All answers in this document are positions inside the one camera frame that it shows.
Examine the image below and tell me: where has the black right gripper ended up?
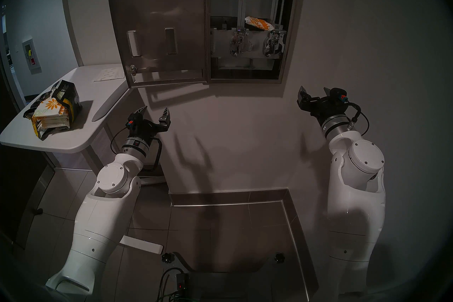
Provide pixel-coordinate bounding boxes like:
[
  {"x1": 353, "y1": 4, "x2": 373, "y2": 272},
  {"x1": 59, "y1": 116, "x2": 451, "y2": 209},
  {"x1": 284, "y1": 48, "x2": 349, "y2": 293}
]
[{"x1": 297, "y1": 85, "x2": 349, "y2": 122}]

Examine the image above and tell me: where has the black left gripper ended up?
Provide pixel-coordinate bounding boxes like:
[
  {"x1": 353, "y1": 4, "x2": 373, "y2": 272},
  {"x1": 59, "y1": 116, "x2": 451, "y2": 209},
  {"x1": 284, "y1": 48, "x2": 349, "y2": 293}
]
[{"x1": 126, "y1": 106, "x2": 171, "y2": 145}]

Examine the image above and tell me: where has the stainless steel dispenser door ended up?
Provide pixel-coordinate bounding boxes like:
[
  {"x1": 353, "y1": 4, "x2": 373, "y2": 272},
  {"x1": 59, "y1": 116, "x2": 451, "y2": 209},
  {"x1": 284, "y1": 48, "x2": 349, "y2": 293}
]
[{"x1": 104, "y1": 0, "x2": 209, "y2": 89}]

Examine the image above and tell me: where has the dark robot base platform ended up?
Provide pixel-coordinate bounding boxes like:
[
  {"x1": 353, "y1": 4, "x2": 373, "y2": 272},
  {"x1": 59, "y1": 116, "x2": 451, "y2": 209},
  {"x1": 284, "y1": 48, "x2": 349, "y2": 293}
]
[{"x1": 173, "y1": 252, "x2": 305, "y2": 302}]

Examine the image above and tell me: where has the flat white wrapped pad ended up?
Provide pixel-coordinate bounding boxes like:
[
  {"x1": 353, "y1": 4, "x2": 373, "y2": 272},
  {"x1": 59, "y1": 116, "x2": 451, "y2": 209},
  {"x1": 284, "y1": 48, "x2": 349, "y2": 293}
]
[{"x1": 93, "y1": 67, "x2": 125, "y2": 83}]

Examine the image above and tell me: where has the chrome tampon dispensing mechanism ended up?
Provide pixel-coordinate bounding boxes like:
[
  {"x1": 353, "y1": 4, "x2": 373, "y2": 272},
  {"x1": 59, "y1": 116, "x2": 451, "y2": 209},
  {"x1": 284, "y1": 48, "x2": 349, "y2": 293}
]
[{"x1": 263, "y1": 30, "x2": 287, "y2": 58}]

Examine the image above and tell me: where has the white table with legs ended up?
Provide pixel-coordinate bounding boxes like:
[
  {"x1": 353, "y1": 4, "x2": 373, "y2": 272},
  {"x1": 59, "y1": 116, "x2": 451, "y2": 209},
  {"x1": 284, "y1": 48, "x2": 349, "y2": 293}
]
[{"x1": 0, "y1": 64, "x2": 167, "y2": 256}]

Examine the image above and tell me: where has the black yellow pad package bag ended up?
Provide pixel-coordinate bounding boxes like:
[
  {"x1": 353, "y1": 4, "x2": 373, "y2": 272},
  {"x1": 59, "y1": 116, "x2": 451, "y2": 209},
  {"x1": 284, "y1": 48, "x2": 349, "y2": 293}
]
[{"x1": 23, "y1": 79, "x2": 83, "y2": 141}]

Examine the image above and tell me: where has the orange white pad packet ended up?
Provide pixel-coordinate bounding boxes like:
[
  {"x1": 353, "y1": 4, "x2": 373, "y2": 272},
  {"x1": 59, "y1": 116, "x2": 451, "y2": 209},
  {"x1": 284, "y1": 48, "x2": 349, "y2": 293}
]
[{"x1": 245, "y1": 16, "x2": 275, "y2": 32}]

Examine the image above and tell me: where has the chrome pad dispensing mechanism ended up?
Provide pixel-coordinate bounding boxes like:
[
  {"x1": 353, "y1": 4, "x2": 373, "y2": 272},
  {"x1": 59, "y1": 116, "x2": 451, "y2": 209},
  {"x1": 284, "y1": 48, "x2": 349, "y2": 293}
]
[{"x1": 229, "y1": 31, "x2": 253, "y2": 57}]

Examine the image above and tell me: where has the black power box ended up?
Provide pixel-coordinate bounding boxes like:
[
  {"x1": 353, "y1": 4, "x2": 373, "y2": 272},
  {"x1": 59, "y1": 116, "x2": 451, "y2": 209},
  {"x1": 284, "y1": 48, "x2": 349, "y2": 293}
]
[{"x1": 176, "y1": 272, "x2": 190, "y2": 296}]

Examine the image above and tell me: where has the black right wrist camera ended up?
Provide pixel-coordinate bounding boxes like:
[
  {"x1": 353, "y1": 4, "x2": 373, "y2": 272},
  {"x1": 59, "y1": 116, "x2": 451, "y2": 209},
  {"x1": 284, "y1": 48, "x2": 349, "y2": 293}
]
[{"x1": 331, "y1": 87, "x2": 349, "y2": 104}]

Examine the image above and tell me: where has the thick black left gripper cable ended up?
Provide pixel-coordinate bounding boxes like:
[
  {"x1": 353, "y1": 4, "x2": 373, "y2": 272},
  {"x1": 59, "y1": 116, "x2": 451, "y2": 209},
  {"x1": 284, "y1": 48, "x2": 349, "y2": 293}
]
[{"x1": 140, "y1": 137, "x2": 163, "y2": 173}]

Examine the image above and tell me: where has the thin black left camera cable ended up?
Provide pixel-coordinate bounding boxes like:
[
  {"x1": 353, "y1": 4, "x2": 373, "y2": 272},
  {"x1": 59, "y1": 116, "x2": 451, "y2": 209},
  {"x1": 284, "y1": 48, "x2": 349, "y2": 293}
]
[{"x1": 110, "y1": 126, "x2": 130, "y2": 155}]

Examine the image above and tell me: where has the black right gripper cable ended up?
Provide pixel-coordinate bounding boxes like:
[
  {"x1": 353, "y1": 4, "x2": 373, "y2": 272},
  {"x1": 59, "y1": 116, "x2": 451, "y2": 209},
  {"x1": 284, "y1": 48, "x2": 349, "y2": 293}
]
[{"x1": 345, "y1": 101, "x2": 370, "y2": 136}]

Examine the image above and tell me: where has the wall fire extinguisher cabinet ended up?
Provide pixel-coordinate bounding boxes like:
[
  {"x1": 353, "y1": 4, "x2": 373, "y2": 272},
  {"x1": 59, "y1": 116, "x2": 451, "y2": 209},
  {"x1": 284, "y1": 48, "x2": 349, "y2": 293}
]
[{"x1": 22, "y1": 38, "x2": 42, "y2": 74}]

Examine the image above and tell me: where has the grey door frame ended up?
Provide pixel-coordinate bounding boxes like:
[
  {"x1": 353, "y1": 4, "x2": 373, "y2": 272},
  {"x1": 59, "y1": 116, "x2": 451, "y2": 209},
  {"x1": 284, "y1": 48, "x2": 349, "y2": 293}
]
[{"x1": 59, "y1": 0, "x2": 84, "y2": 67}]

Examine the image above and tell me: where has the green and black cable bundle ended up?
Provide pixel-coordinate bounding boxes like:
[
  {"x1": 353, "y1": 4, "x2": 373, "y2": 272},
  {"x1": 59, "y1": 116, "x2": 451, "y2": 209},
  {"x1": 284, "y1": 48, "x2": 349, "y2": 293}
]
[{"x1": 156, "y1": 267, "x2": 184, "y2": 302}]

